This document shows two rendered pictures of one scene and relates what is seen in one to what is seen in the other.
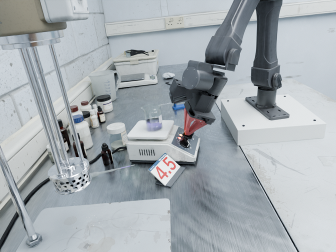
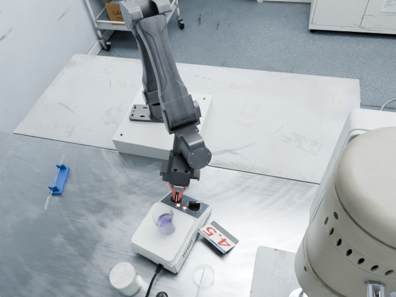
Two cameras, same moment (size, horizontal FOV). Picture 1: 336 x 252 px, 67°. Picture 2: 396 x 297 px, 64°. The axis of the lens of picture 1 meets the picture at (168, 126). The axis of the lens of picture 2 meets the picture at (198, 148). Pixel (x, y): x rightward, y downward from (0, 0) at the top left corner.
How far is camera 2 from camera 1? 0.72 m
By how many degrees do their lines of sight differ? 60
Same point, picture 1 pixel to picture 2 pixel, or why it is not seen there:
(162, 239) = not seen: hidden behind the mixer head
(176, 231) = (294, 249)
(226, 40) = (188, 100)
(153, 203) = (261, 260)
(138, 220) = (280, 276)
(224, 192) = (258, 201)
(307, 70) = (13, 17)
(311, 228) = (307, 168)
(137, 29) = not seen: outside the picture
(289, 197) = (277, 164)
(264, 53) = not seen: hidden behind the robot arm
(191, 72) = (199, 153)
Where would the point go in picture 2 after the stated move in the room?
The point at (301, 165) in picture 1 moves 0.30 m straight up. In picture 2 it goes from (243, 138) to (246, 64)
